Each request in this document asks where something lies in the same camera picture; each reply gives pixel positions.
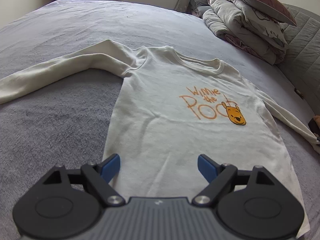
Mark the grey quilted headboard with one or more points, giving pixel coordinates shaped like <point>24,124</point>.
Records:
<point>301,63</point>

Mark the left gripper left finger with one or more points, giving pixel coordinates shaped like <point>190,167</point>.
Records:
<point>96,178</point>

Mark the cream long sleeve sweatshirt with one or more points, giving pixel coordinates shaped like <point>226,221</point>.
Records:
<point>172,107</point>

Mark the folded grey pink quilt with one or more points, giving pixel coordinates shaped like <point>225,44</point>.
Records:
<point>247,28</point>

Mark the grey bed sheet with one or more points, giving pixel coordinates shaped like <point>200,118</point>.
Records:
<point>66,122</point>

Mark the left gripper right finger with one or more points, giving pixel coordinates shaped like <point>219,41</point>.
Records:
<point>220,178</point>

